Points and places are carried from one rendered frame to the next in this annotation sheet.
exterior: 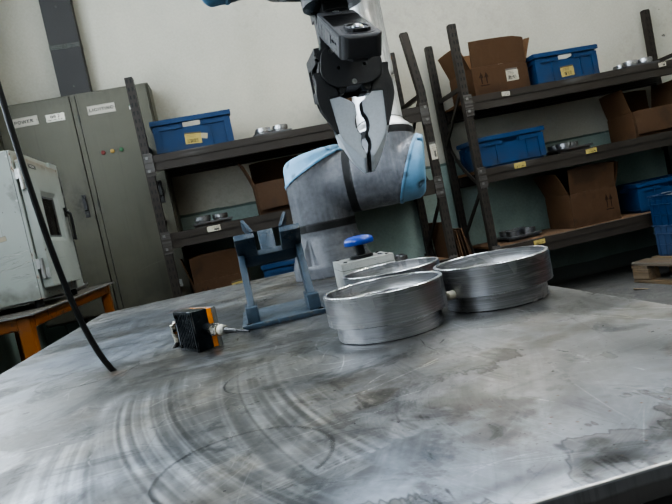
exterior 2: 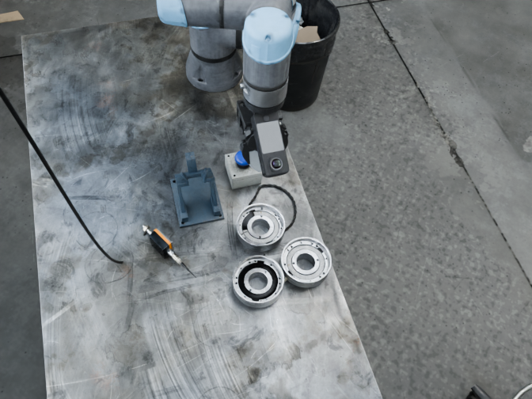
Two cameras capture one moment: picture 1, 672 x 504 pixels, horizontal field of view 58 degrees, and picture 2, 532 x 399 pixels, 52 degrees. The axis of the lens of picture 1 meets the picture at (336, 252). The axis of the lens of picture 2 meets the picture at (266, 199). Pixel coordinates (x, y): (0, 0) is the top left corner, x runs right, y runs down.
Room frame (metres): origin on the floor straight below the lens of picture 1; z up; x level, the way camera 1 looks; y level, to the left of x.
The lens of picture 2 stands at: (0.09, 0.06, 1.86)
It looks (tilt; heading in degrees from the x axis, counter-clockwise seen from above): 58 degrees down; 348
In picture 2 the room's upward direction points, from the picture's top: 5 degrees clockwise
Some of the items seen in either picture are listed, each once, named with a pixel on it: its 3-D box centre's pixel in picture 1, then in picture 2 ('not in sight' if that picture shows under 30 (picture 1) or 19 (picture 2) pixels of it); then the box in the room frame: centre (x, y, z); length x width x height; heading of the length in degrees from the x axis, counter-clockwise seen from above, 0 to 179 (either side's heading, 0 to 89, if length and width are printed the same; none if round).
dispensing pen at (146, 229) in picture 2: (204, 330); (167, 252); (0.62, 0.15, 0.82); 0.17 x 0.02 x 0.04; 38
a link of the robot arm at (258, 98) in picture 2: not in sight; (263, 85); (0.73, -0.05, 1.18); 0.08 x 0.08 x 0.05
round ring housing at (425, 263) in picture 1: (393, 285); (260, 228); (0.65, -0.05, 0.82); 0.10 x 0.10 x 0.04
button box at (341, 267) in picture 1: (364, 272); (242, 166); (0.82, -0.03, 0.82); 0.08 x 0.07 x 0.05; 9
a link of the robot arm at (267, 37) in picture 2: not in sight; (267, 47); (0.73, -0.06, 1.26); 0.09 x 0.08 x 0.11; 171
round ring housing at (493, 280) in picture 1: (493, 278); (305, 263); (0.56, -0.14, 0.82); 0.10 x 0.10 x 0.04
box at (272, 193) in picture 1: (279, 183); not in sight; (4.25, 0.28, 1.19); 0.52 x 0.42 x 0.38; 99
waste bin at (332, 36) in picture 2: not in sight; (293, 55); (1.82, -0.36, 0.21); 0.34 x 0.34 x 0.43
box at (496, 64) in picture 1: (486, 72); not in sight; (4.51, -1.34, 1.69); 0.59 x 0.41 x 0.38; 104
